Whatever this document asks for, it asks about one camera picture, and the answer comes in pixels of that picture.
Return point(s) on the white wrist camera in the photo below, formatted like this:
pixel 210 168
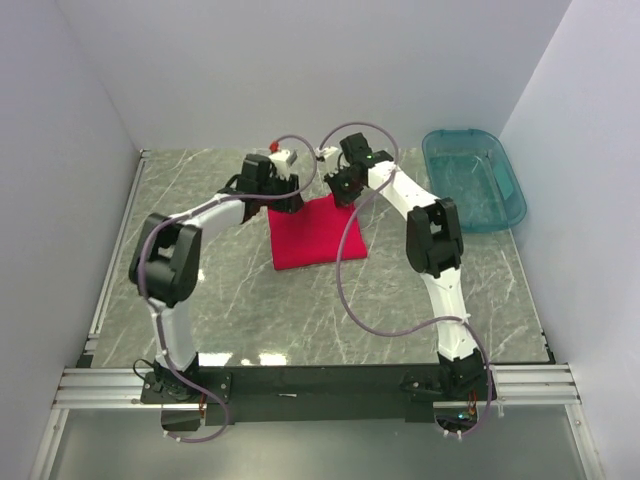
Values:
pixel 324 153
pixel 282 159

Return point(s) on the red t shirt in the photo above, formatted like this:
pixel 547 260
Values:
pixel 309 237

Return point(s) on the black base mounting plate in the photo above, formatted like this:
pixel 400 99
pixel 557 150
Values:
pixel 316 393

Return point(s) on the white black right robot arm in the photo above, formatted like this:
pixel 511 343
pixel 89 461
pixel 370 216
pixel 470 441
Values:
pixel 434 248

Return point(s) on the aluminium front rail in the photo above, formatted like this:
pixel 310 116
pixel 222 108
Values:
pixel 119 388

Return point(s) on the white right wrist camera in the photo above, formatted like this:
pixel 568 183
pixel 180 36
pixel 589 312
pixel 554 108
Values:
pixel 324 153

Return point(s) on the teal plastic bin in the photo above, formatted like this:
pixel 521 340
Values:
pixel 472 168

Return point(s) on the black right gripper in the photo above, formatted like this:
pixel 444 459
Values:
pixel 341 199

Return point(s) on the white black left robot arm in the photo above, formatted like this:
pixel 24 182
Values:
pixel 166 262

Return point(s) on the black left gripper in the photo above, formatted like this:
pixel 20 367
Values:
pixel 291 203

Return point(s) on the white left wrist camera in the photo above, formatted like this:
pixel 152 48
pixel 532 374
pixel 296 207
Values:
pixel 282 159

